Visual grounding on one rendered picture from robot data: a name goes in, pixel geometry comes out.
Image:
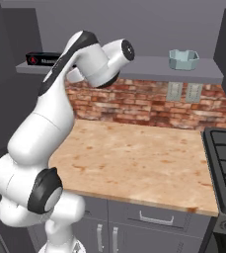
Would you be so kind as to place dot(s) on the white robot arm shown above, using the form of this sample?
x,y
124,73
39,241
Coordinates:
x,y
48,125

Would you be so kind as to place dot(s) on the grey cabinet shelf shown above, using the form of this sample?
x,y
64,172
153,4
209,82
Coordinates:
x,y
150,69

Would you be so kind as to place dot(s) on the black aluminum foil box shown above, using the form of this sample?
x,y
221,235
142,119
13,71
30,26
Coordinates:
x,y
40,60

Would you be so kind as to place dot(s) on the grey cupboard door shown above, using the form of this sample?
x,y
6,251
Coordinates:
x,y
157,242
90,235

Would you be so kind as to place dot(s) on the narrow grey drawer front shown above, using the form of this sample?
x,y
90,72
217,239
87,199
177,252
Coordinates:
x,y
97,208

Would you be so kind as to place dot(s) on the grey wall outlet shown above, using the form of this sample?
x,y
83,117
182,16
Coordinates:
x,y
174,91
194,93

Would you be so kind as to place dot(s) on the black stove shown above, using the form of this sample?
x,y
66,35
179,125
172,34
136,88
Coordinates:
x,y
224,171

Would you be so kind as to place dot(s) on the pale blue tupperware container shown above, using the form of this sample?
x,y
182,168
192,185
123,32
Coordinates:
x,y
183,60

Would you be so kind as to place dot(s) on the wide grey drawer front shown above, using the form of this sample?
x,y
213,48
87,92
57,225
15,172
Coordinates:
x,y
190,221

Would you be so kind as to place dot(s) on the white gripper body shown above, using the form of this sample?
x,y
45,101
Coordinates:
x,y
72,75

